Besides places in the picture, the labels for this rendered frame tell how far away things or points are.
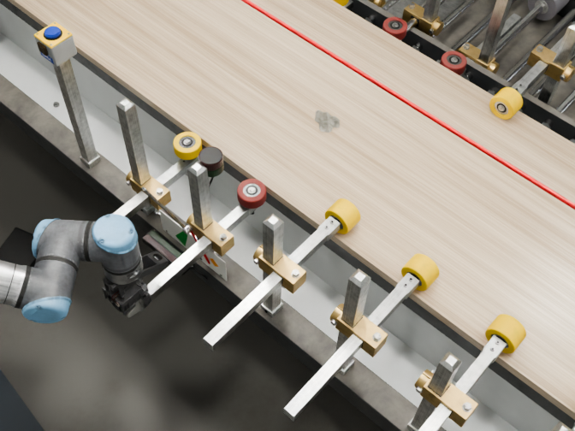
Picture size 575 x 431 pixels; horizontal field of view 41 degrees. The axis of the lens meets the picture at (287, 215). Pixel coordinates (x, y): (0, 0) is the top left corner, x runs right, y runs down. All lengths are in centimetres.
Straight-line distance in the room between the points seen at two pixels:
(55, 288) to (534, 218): 125
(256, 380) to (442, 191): 105
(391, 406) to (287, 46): 115
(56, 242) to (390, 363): 97
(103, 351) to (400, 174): 132
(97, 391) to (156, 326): 31
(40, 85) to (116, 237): 124
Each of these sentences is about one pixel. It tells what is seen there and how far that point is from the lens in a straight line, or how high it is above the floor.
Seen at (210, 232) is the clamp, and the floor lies 87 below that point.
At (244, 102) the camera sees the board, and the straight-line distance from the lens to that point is 230.
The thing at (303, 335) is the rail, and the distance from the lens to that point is 209.
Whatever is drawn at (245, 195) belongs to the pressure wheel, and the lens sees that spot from 207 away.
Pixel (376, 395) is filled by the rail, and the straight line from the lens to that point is 204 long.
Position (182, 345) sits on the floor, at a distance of 286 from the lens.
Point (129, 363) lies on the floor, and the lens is 286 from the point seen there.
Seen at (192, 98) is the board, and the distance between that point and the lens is 231.
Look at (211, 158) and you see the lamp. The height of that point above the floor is 111.
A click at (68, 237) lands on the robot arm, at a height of 118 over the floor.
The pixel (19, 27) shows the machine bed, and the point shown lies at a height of 74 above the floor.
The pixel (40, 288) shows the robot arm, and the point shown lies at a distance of 166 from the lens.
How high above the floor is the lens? 258
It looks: 56 degrees down
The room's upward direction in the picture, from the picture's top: 2 degrees clockwise
